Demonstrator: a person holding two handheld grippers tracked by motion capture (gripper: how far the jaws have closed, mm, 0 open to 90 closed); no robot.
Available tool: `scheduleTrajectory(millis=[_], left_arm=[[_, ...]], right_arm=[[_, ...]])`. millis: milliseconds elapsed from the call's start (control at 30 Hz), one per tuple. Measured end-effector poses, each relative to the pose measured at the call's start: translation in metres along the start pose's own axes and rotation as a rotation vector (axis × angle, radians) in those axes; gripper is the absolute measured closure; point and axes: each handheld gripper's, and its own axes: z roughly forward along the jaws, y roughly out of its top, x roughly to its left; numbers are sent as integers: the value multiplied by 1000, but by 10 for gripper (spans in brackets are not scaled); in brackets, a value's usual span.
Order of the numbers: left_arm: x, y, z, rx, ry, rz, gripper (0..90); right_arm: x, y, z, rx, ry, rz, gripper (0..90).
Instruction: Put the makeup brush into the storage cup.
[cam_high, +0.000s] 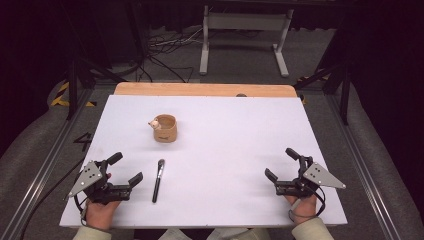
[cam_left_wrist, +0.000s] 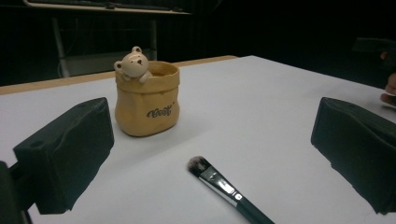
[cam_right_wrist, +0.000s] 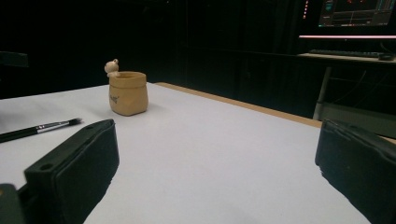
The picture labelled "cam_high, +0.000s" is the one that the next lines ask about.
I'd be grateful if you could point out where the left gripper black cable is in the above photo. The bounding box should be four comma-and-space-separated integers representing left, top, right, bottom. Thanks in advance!
73, 194, 89, 224

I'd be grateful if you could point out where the yellow black hazard tape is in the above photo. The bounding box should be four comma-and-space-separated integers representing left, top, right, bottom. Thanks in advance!
49, 81, 98, 109

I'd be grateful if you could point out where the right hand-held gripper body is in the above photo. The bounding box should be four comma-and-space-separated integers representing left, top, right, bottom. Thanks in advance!
274, 155, 347, 199

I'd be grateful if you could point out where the black tripod stand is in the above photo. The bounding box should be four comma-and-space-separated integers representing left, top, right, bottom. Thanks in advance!
64, 0, 128, 122
293, 58, 352, 127

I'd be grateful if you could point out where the person's left hand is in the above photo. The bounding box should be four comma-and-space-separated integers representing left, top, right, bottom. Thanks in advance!
84, 199, 121, 231

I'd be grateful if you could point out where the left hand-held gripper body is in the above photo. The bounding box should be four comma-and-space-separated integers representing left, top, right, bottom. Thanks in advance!
68, 159, 134, 205

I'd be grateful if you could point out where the aluminium floor rail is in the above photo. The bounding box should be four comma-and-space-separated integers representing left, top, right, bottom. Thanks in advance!
324, 94, 402, 240
0, 87, 97, 240

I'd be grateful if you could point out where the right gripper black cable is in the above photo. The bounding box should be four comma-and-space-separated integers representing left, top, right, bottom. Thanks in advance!
287, 185, 327, 223

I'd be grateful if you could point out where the white table mat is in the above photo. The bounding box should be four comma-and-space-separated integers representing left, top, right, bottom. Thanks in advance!
59, 94, 349, 230

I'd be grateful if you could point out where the black makeup brush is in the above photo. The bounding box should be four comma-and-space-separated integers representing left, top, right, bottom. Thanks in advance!
151, 158, 166, 204

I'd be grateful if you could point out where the long black floor cable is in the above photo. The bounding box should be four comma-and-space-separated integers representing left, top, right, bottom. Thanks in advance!
19, 156, 86, 240

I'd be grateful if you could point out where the person's right hand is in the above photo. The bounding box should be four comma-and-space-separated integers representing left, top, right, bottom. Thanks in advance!
284, 194, 318, 225

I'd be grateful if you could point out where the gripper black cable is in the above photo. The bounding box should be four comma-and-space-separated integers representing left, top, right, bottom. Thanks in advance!
73, 194, 89, 224
287, 185, 327, 223

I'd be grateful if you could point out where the wooden table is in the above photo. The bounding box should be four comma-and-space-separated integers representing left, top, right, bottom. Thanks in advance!
113, 81, 298, 99

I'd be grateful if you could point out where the bundle of floor cables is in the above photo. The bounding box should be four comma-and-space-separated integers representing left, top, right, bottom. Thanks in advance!
138, 26, 205, 84

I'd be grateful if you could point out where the grey metal stand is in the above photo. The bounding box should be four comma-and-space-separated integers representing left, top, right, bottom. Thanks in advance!
198, 4, 295, 79

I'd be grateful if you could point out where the wooden cup with dog figure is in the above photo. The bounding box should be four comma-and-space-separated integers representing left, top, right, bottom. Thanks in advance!
148, 114, 178, 144

